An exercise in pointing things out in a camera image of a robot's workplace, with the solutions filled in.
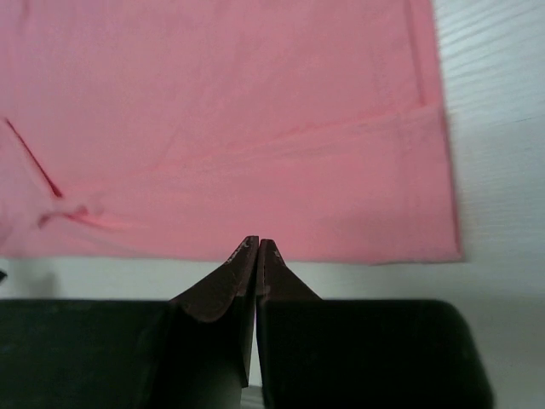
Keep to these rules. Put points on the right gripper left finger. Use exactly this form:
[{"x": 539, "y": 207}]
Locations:
[{"x": 192, "y": 351}]

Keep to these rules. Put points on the pink t shirt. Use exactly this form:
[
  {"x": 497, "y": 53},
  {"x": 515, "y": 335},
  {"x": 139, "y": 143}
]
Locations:
[{"x": 173, "y": 129}]

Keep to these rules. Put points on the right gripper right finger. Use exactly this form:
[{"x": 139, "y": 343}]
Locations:
[{"x": 367, "y": 353}]

